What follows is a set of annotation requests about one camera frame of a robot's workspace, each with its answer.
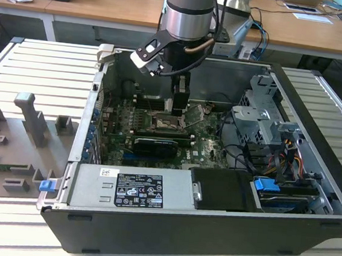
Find blue plastic latch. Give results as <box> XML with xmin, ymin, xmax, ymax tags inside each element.
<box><xmin>39</xmin><ymin>178</ymin><xmax>56</xmax><ymax>194</ymax></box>

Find white paper sheet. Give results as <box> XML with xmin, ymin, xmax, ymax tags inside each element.
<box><xmin>291</xmin><ymin>11</ymin><xmax>334</xmax><ymax>26</ymax></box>

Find black RAM slot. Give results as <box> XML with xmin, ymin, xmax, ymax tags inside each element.
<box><xmin>129</xmin><ymin>126</ymin><xmax>196</xmax><ymax>140</ymax></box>
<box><xmin>134</xmin><ymin>101</ymin><xmax>192</xmax><ymax>112</ymax></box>
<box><xmin>134</xmin><ymin>95</ymin><xmax>191</xmax><ymax>107</ymax></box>

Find green motherboard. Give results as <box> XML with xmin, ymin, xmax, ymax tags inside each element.
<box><xmin>94</xmin><ymin>90</ymin><xmax>239</xmax><ymax>176</ymax></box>

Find black plastic shroud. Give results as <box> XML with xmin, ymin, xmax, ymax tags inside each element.
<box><xmin>187</xmin><ymin>166</ymin><xmax>260</xmax><ymax>216</ymax></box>

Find grey parts rack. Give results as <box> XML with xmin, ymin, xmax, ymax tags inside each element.
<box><xmin>0</xmin><ymin>89</ymin><xmax>83</xmax><ymax>207</ymax></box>

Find wooden desk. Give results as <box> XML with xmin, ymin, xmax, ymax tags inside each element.
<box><xmin>0</xmin><ymin>0</ymin><xmax>342</xmax><ymax>62</ymax></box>

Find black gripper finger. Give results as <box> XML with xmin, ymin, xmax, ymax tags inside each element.
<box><xmin>167</xmin><ymin>71</ymin><xmax>194</xmax><ymax>119</ymax></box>

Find metal drive cage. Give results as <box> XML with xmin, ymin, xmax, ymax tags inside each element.
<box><xmin>227</xmin><ymin>72</ymin><xmax>310</xmax><ymax>151</ymax></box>

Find metal wire locking lever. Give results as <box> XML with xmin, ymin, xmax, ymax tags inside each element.
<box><xmin>140</xmin><ymin>88</ymin><xmax>156</xmax><ymax>114</ymax></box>

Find pale blue teach pendant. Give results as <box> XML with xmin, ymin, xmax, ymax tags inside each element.
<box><xmin>224</xmin><ymin>17</ymin><xmax>255</xmax><ymax>60</ymax></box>

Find grey case latch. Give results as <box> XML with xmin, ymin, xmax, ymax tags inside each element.
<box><xmin>95</xmin><ymin>42</ymin><xmax>119</xmax><ymax>66</ymax></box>

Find blue disk carrier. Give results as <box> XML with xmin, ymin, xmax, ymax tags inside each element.
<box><xmin>250</xmin><ymin>176</ymin><xmax>314</xmax><ymax>217</ymax></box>

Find black PC case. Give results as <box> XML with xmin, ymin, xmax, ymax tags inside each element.
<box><xmin>37</xmin><ymin>39</ymin><xmax>342</xmax><ymax>256</ymax></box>

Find black graphics card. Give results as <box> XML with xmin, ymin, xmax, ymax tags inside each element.
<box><xmin>131</xmin><ymin>134</ymin><xmax>179</xmax><ymax>161</ymax></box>

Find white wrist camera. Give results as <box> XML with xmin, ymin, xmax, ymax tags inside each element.
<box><xmin>128</xmin><ymin>35</ymin><xmax>171</xmax><ymax>79</ymax></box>

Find silver power supply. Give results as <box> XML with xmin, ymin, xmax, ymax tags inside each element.
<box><xmin>68</xmin><ymin>158</ymin><xmax>201</xmax><ymax>219</ymax></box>

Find coloured power wire bundle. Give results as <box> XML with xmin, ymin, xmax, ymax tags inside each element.
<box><xmin>271</xmin><ymin>137</ymin><xmax>308</xmax><ymax>181</ymax></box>

